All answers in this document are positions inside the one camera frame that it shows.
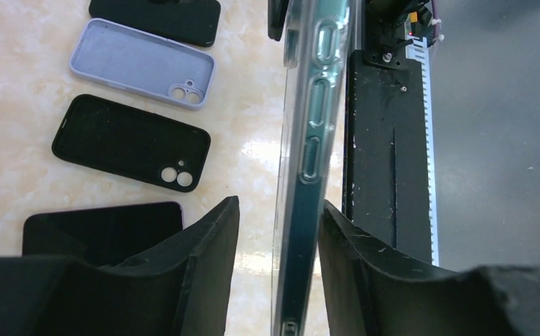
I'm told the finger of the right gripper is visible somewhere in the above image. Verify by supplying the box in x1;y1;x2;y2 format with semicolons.
267;0;290;41

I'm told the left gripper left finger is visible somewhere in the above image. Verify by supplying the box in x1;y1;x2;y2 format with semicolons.
0;196;240;335

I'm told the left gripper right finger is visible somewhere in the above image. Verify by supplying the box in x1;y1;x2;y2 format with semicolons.
318;203;540;335

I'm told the black phone from lilac case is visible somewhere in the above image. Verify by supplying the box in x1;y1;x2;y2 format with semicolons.
89;0;221;48

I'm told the black smartphone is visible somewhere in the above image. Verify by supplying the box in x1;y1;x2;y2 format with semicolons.
22;202;183;267

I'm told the black phone case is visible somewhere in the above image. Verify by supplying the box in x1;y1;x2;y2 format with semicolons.
52;94;211;193

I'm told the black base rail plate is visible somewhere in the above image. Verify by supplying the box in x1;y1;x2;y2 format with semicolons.
341;0;440;267

